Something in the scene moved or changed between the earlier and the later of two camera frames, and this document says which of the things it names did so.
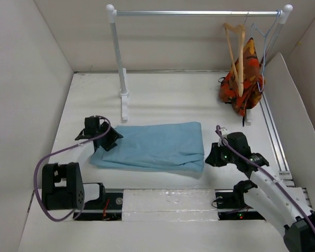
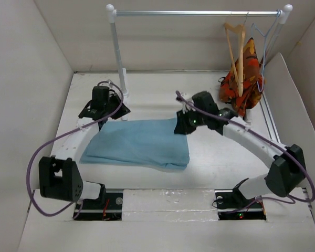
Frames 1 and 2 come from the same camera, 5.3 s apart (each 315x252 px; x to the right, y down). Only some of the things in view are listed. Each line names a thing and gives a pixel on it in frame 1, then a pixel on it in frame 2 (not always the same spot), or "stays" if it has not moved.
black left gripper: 113,136 to 115,97
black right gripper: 212,158 to 182,127
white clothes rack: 112,13 stays
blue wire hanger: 265,37 stays
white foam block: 169,205 stays
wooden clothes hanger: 239,78 stays
